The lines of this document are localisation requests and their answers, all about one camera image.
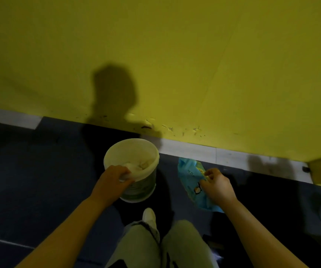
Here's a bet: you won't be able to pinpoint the person's right hand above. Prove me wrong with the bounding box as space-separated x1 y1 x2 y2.
199 168 238 209

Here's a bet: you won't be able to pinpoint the person's left hand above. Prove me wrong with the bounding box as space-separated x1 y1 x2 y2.
92 165 135 207

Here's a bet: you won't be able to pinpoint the white cloth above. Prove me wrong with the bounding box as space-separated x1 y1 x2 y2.
119 157 156 182

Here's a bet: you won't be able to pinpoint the blue snack packet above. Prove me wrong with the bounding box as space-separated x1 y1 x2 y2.
177 157 224 214

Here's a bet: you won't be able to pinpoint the white plastic bucket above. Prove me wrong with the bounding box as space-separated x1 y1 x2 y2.
104 138 160 203

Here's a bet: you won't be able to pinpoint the person's left forearm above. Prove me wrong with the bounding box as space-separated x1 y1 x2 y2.
15 192 117 268

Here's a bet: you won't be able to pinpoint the person's right forearm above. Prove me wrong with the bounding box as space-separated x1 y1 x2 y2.
219 197 309 268

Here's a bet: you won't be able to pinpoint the white baseboard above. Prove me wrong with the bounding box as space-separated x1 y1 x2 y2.
0 105 314 184

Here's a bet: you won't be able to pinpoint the light grey trousers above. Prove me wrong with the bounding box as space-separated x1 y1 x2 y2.
105 219 219 268

